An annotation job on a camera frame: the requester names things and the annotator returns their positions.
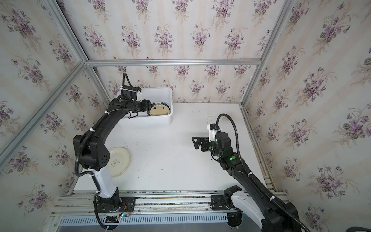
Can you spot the large cream plate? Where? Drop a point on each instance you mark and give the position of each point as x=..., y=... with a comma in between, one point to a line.
x=120, y=159

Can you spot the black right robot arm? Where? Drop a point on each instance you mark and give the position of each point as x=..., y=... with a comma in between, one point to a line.
x=253, y=198

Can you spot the small yellow floral plate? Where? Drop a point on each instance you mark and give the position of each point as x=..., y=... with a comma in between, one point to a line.
x=159, y=110

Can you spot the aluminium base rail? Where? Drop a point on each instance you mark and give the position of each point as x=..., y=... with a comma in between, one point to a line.
x=147, y=202

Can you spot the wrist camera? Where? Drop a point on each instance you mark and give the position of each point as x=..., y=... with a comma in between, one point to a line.
x=128, y=91
x=213, y=129

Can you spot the white plastic bin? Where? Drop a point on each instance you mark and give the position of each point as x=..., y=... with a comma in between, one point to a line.
x=162, y=94

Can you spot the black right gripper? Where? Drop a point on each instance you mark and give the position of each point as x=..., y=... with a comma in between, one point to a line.
x=206, y=142

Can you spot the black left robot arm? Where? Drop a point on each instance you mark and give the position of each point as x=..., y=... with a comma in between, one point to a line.
x=92, y=156

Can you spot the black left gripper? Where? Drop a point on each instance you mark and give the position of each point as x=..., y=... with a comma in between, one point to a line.
x=145, y=105

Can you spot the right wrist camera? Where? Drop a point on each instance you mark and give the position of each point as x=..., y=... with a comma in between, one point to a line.
x=213, y=129

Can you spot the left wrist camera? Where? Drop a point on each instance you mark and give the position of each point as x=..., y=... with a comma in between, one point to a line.
x=128, y=91

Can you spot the aluminium frame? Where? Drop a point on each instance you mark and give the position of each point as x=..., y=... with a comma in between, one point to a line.
x=86, y=65

